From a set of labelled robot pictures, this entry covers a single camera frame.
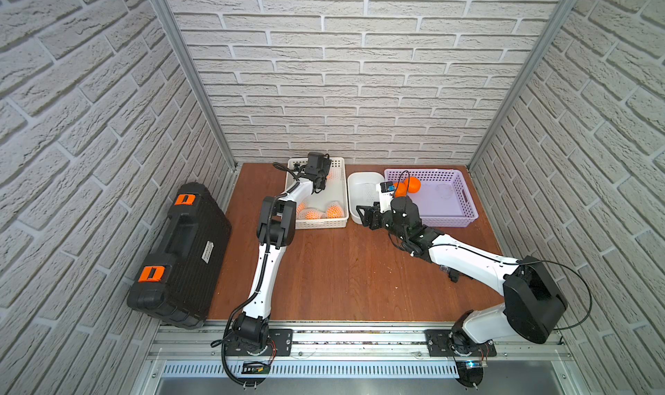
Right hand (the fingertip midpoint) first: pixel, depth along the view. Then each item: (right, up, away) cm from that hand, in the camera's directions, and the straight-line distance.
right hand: (369, 205), depth 84 cm
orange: (-12, -3, +14) cm, 19 cm away
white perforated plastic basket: (-12, +5, +29) cm, 32 cm away
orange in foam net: (-25, -2, +17) cm, 30 cm away
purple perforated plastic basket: (+35, +1, +26) cm, 44 cm away
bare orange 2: (+15, +5, +20) cm, 26 cm away
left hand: (-12, +18, +28) cm, 35 cm away
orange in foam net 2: (-20, -4, +11) cm, 24 cm away
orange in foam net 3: (-13, +12, +27) cm, 32 cm away
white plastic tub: (-3, +9, +26) cm, 28 cm away
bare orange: (+21, +7, +24) cm, 33 cm away
